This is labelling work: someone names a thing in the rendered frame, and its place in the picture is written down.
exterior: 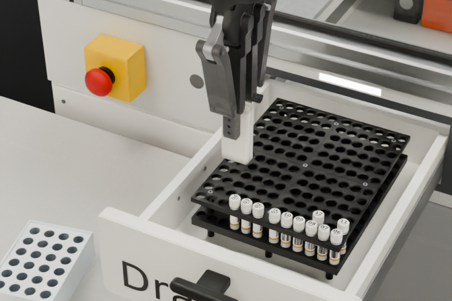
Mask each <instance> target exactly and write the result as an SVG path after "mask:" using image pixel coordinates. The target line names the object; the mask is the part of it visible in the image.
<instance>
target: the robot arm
mask: <svg viewBox="0 0 452 301"><path fill-rule="evenodd" d="M210 1H211V3H212V7H211V14H210V17H209V24H210V27H211V28H212V30H211V32H210V34H209V36H208V38H207V40H206V41H204V40H198V42H197V43H196V47H195V51H196V53H197V55H198V56H199V57H200V59H201V63H202V70H203V75H204V82H205V86H206V93H207V97H208V101H209V109H210V112H213V113H216V114H219V115H221V156H222V157H223V158H225V159H229V160H232V161H235V162H238V163H241V164H244V165H247V164H248V163H249V161H251V160H252V158H253V129H254V104H253V103H252V102H256V103H261V102H262V99H263V96H264V95H262V94H259V93H257V87H262V86H263V84H264V79H265V74H266V64H267V58H268V49H269V43H270V35H271V29H272V19H273V15H274V10H275V8H276V3H277V1H278V0H210Z"/></svg>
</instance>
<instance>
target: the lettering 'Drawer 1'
mask: <svg viewBox="0 0 452 301"><path fill-rule="evenodd" d="M126 266H129V267H132V268H134V269H136V270H137V271H139V272H140V273H141V275H142V276H143V287H141V288H138V287H134V286H132V285H129V284H128V276H127V268H126ZM122 269H123V277H124V285H125V286H126V287H129V288H132V289H134V290H138V291H145V290H146V289H147V287H148V280H147V276H146V275H145V273H144V272H143V271H142V270H141V269H140V268H138V267H137V266H135V265H133V264H130V263H127V262H125V261H122ZM160 286H167V287H168V284H167V283H164V282H161V283H159V281H158V280H156V279H155V295H156V298H157V299H159V300H160V297H159V287H160ZM178 298H179V299H182V300H185V301H192V299H189V298H185V297H182V296H177V295H176V296H174V297H173V301H176V300H177V299H178Z"/></svg>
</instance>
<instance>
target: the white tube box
mask: <svg viewBox="0 0 452 301"><path fill-rule="evenodd" d="M94 255H95V247H94V240H93V232H91V231H86V230H80V229H76V228H70V227H66V226H60V225H56V224H49V223H45V222H39V221H35V220H29V221H28V223H27V224H26V225H25V227H24V229H23V230H22V231H21V233H20V235H19V236H18V237H17V238H16V240H15V242H14V243H13V244H12V246H11V248H10V249H9V250H8V252H7V254H6V255H5V256H4V258H3V260H2V261H1V262H0V301H70V299H71V296H72V295H73V293H74V291H75V290H76V288H77V286H78V285H79V282H80V281H81V279H82V277H83V275H84V274H85V272H86V270H87V268H88V267H89V265H90V263H91V261H92V260H93V258H94Z"/></svg>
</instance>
